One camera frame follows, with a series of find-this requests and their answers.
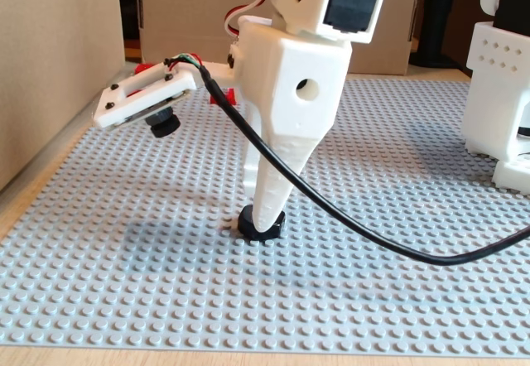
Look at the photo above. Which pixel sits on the black hexagonal Lego piece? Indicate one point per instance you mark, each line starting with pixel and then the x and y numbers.
pixel 247 225

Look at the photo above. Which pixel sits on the beige side panel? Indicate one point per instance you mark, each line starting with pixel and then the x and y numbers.
pixel 54 51

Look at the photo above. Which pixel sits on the brown cardboard box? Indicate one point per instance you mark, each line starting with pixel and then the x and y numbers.
pixel 186 18

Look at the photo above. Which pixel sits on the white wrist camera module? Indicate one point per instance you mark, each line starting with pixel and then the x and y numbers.
pixel 136 99

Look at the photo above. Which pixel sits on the grey Lego baseplate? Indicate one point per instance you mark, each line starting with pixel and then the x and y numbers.
pixel 124 279

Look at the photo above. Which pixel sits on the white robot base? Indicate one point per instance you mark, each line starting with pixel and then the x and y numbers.
pixel 513 175

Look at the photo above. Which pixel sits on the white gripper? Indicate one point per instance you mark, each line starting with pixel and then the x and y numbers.
pixel 286 77

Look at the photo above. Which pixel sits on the white fixed gripper finger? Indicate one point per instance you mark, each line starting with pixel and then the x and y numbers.
pixel 269 208

